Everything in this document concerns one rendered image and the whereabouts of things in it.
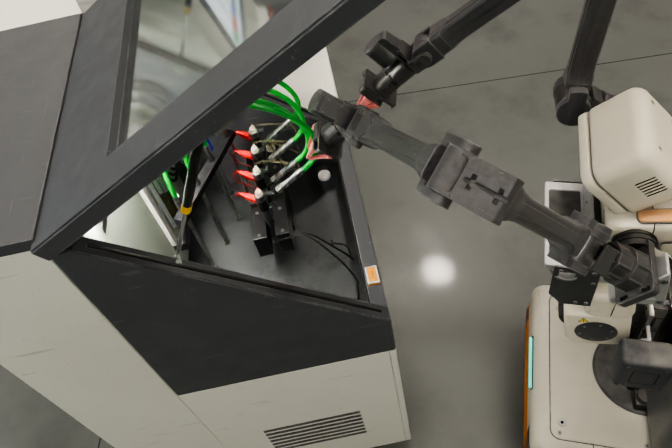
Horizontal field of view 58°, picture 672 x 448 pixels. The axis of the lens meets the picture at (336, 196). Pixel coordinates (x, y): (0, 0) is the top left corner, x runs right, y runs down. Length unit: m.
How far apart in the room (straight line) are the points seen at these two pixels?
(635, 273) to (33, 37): 1.42
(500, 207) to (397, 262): 1.80
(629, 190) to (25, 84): 1.27
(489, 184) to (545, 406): 1.30
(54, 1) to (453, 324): 1.80
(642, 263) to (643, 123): 0.26
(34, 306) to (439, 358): 1.59
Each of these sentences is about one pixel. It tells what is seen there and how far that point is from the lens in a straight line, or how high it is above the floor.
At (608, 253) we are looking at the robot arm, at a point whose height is 1.25.
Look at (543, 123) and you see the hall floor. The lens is 3.25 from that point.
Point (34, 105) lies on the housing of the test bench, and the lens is 1.43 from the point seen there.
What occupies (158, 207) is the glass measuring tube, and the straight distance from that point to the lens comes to 1.63.
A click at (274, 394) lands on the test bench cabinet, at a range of 1.75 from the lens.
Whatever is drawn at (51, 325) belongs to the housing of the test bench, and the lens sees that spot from 1.39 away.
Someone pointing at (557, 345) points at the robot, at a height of 0.28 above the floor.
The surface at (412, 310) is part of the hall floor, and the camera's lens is 2.57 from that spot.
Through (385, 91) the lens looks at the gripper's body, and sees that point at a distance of 1.48.
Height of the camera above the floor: 2.26
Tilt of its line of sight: 50 degrees down
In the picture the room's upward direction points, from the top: 13 degrees counter-clockwise
